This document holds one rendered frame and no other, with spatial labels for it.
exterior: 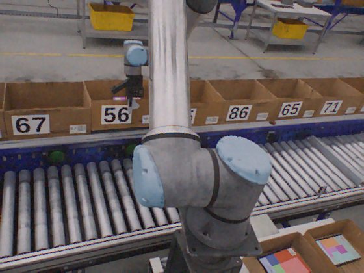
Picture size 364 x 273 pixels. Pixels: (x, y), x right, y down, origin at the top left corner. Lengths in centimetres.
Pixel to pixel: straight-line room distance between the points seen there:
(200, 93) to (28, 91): 105
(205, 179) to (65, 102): 137
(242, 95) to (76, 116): 121
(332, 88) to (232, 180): 222
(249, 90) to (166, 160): 172
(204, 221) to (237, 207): 11
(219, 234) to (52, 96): 136
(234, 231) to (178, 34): 55
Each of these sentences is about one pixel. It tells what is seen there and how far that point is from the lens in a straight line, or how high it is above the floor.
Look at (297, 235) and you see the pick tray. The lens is 161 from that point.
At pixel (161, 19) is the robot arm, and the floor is 168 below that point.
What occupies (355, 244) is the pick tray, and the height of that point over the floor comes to 77.
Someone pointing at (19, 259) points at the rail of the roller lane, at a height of 74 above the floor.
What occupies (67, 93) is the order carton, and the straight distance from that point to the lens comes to 196.
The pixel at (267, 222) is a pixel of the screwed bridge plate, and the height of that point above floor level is 75.
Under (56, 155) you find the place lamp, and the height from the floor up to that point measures 83.
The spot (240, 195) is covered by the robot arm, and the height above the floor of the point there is 139.
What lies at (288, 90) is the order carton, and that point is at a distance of 262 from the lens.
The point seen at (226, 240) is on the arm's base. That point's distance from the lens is 91.
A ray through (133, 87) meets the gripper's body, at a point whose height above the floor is 115.
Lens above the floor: 193
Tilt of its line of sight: 35 degrees down
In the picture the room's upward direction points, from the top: 12 degrees clockwise
